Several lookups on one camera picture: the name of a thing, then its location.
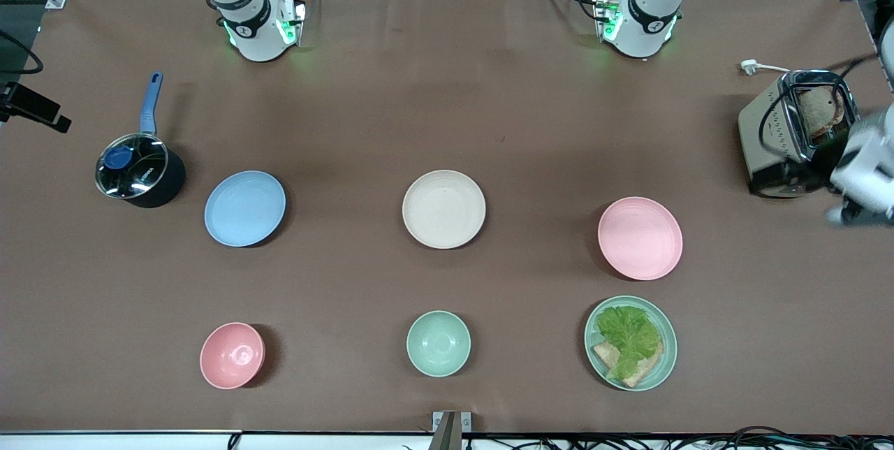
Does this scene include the brown bread slice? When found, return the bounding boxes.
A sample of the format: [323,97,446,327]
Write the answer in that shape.
[592,340,664,388]

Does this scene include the pink bowl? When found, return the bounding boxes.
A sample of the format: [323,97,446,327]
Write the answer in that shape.
[200,322,266,390]

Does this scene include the black side camera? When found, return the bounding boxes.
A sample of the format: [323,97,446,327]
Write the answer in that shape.
[0,82,72,134]

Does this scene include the metal table bracket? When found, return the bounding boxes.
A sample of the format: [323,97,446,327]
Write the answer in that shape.
[432,411,473,450]

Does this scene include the beige plate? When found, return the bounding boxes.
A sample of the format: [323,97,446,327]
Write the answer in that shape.
[402,170,487,250]

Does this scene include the black pot with blue handle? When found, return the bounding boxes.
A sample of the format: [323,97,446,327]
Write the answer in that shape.
[95,71,186,209]

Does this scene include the blue plate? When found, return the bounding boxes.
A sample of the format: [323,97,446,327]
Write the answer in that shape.
[204,170,287,248]

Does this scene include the white plug with cable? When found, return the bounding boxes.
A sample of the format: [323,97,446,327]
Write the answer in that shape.
[740,59,793,77]

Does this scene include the green bowl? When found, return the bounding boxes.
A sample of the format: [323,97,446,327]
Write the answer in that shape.
[406,310,471,377]

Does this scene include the glass lid with blue knob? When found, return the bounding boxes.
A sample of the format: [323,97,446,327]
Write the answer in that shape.
[96,133,170,199]

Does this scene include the silver toaster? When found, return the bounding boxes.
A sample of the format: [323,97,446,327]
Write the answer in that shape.
[738,70,861,199]

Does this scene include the green plate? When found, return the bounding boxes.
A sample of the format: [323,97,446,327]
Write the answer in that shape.
[585,296,678,392]

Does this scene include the toast slice in toaster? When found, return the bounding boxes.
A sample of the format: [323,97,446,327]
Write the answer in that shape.
[798,87,849,140]

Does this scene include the pink plate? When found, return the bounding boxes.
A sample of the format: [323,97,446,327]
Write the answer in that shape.
[598,196,684,281]

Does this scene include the green lettuce leaf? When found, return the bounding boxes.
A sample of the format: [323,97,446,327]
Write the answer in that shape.
[595,305,663,379]

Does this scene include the black cable bundle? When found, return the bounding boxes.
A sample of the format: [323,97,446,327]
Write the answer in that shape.
[461,426,894,450]

